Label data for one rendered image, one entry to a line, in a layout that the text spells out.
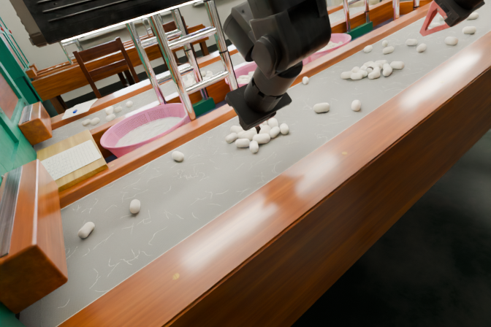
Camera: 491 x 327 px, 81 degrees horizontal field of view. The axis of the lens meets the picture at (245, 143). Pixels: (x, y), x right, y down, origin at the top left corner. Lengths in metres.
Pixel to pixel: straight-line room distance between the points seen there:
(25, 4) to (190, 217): 0.39
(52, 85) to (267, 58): 3.00
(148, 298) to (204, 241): 0.09
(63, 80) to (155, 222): 2.81
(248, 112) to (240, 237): 0.20
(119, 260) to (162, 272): 0.11
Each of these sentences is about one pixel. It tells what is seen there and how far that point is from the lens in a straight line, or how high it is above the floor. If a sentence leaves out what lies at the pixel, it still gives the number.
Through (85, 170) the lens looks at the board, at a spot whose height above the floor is 0.78.
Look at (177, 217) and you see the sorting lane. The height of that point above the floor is 0.74.
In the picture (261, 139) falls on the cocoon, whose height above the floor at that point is 0.76.
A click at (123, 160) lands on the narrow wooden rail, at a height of 0.77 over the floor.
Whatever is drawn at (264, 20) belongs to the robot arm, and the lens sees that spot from 0.34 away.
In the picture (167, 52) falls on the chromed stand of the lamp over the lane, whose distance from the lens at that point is 0.75.
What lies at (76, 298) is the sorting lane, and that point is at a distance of 0.50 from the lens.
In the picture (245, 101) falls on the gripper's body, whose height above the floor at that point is 0.88.
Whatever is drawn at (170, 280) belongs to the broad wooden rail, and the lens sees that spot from 0.39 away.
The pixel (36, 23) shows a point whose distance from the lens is 0.52.
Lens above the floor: 1.05
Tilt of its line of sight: 28 degrees down
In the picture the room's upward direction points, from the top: 17 degrees counter-clockwise
